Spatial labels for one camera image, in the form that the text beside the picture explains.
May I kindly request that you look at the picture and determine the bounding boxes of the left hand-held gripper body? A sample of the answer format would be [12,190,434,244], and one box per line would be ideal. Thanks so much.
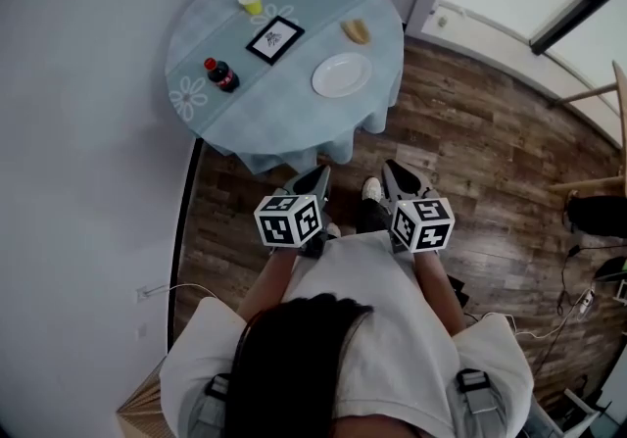
[253,187,333,260]

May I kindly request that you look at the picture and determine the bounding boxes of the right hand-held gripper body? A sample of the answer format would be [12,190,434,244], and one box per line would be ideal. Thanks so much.
[389,191,457,255]

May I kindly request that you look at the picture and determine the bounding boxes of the bread roll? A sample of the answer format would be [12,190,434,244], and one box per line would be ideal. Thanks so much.
[340,19,372,46]

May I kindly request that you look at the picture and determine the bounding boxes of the person's left forearm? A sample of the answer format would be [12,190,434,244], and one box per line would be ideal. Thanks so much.
[237,247,298,327]

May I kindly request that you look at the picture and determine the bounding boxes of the person's right forearm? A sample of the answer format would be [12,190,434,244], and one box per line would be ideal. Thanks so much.
[413,249,466,342]

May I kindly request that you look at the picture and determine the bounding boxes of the person's right leg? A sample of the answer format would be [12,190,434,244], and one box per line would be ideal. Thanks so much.
[355,195,391,235]

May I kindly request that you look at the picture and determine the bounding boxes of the round table with blue cloth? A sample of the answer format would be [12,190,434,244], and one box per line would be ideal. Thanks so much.
[165,0,406,176]

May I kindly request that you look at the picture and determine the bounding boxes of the black box device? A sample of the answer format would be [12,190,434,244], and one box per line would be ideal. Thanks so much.
[448,273,471,310]

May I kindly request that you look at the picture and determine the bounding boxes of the person's white shirt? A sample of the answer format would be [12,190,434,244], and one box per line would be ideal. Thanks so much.
[160,232,535,438]

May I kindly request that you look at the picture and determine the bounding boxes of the cola bottle with red cap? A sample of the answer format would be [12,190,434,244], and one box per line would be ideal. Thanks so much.
[204,57,240,94]

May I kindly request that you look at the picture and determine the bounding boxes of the black bag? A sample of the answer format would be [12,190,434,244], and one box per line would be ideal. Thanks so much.
[562,194,627,239]

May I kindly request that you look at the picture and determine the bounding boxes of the black monitor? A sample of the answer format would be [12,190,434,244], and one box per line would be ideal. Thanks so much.
[594,257,627,283]

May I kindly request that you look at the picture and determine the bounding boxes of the light wooden table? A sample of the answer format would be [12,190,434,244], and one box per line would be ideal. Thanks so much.
[548,60,627,195]

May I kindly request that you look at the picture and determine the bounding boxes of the beige ribbed box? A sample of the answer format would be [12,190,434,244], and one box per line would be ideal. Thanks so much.
[116,357,175,438]

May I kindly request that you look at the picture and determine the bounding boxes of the white wall cable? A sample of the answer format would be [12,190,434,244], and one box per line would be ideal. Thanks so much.
[146,281,217,303]

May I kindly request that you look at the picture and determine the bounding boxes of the black picture frame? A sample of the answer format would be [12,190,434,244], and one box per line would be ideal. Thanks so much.
[245,15,306,67]

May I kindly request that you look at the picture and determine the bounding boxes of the black floor cable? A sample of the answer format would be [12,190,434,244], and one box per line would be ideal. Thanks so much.
[557,244,589,317]

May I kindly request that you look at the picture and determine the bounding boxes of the white floor cable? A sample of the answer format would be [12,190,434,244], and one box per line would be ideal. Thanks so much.
[482,311,584,340]

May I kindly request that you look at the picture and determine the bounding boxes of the grey shoulder strap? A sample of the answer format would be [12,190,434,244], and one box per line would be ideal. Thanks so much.
[188,373,231,438]
[457,368,506,438]

